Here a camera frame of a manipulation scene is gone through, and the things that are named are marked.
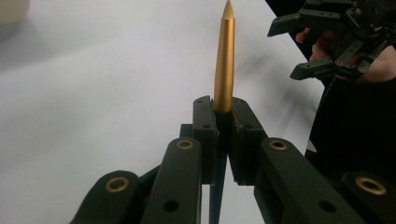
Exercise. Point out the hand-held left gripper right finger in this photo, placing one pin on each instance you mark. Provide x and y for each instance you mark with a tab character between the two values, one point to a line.
280	180

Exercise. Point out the white table board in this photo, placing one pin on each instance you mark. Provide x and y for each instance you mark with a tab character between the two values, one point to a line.
93	93

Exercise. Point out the black pen with gold tip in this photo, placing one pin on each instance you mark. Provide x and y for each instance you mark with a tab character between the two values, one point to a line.
224	62

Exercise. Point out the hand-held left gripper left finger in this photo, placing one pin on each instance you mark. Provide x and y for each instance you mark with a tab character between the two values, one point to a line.
179	180

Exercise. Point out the cream square cup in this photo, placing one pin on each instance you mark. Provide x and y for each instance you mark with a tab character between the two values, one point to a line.
12	11

